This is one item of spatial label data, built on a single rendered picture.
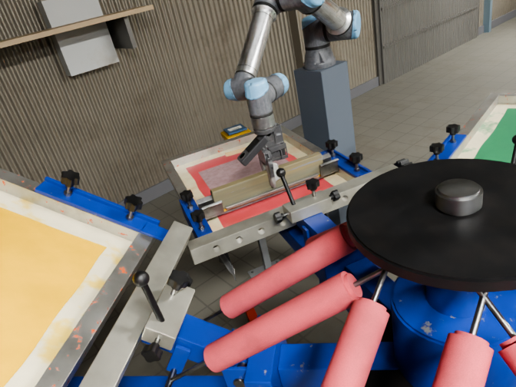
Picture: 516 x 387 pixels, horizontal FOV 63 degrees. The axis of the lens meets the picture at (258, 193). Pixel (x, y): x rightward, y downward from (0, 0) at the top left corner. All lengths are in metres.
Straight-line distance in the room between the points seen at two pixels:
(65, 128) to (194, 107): 1.15
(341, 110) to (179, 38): 2.17
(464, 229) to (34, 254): 0.84
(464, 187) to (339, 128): 1.53
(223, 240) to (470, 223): 0.72
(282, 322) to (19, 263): 0.59
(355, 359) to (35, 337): 0.58
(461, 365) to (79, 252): 0.81
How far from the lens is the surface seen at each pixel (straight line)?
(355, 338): 0.58
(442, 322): 0.72
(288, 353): 0.86
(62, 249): 1.06
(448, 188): 0.64
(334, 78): 2.06
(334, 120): 2.10
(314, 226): 1.14
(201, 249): 1.17
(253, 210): 1.44
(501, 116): 1.98
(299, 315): 0.66
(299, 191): 1.49
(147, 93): 3.84
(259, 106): 1.33
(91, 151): 3.72
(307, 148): 1.74
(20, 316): 0.94
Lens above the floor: 1.67
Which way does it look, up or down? 28 degrees down
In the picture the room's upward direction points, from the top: 13 degrees counter-clockwise
